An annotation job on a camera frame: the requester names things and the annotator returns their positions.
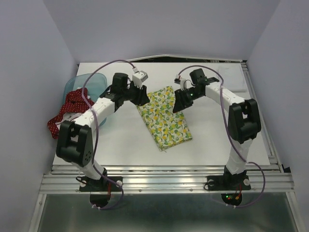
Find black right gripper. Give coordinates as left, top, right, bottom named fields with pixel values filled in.
left=172, top=87, right=203, bottom=113

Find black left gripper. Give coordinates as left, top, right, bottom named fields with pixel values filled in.
left=122, top=81, right=150, bottom=107

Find lemon print skirt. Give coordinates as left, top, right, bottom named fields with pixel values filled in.
left=137, top=86, right=193, bottom=151

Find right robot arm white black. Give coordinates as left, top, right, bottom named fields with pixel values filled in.
left=173, top=66, right=261, bottom=189

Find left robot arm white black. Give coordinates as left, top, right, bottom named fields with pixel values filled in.
left=56, top=71, right=150, bottom=190

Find teal plastic bin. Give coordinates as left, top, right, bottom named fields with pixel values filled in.
left=56, top=73, right=108, bottom=128

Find folded white skirt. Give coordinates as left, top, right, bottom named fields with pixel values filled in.
left=217, top=64, right=247, bottom=92

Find red polka dot skirt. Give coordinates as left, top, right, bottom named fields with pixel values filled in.
left=47, top=88, right=94, bottom=139

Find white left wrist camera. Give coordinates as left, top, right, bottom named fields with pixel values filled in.
left=132, top=71, right=148, bottom=89

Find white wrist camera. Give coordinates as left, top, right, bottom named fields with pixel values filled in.
left=132, top=71, right=148, bottom=89
left=174, top=74, right=188, bottom=90

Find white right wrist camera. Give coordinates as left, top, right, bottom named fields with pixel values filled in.
left=174, top=74, right=188, bottom=90

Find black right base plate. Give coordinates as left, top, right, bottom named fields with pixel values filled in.
left=204, top=175, right=252, bottom=191

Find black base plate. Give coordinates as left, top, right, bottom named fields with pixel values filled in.
left=75, top=176, right=121, bottom=192
left=204, top=175, right=252, bottom=191

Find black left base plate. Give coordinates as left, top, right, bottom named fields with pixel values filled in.
left=75, top=176, right=121, bottom=192

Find aluminium frame rails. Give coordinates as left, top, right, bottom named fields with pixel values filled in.
left=28, top=59, right=301, bottom=232

